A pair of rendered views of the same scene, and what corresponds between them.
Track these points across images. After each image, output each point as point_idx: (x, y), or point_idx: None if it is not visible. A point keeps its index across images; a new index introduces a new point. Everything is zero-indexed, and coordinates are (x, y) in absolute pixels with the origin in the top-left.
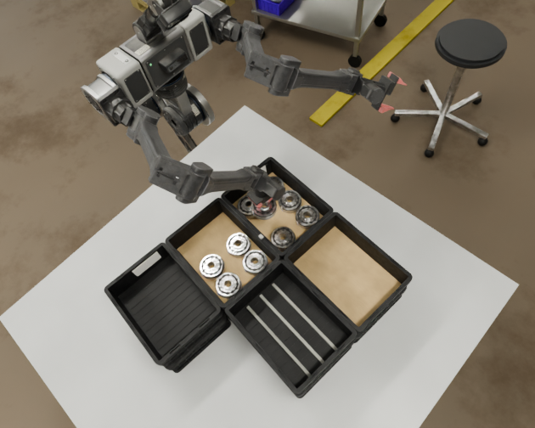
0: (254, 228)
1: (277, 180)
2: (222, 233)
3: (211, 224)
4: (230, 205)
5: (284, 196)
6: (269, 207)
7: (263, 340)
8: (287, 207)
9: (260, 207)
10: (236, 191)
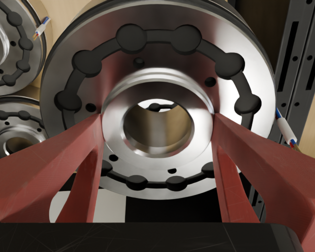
0: (305, 10)
1: None
2: None
3: (311, 151)
4: (257, 199)
5: None
6: (132, 69)
7: None
8: (9, 7)
9: (287, 152)
10: (171, 210)
